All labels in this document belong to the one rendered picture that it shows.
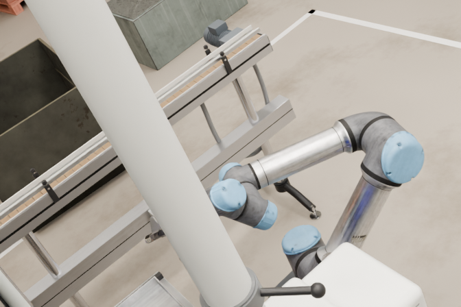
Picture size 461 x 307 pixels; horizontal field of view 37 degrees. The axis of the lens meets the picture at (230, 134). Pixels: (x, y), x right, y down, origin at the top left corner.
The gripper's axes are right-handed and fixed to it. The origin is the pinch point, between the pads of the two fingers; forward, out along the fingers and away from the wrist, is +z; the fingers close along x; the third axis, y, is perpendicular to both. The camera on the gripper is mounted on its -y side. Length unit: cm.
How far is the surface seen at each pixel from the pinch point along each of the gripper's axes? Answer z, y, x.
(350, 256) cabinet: -78, -18, 20
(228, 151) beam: 82, 33, -112
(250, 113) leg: 71, 46, -124
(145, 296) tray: 37.4, -14.4, -14.2
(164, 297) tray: 31.0, -16.7, -16.7
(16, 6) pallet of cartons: 461, 306, -254
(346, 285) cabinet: -79, -22, 24
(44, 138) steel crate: 191, 85, -84
